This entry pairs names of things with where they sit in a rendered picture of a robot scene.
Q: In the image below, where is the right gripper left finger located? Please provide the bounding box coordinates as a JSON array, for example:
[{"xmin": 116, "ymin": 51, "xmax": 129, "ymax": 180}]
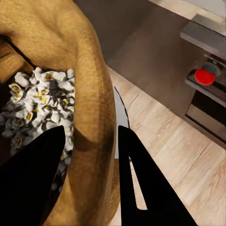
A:
[{"xmin": 0, "ymin": 126, "xmax": 66, "ymax": 226}]

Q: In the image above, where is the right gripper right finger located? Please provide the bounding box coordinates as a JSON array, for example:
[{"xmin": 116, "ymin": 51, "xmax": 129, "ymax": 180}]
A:
[{"xmin": 118, "ymin": 126, "xmax": 197, "ymax": 226}]

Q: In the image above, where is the popcorn bag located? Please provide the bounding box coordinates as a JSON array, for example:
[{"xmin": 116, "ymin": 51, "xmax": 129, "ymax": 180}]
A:
[{"xmin": 0, "ymin": 0, "xmax": 130, "ymax": 226}]

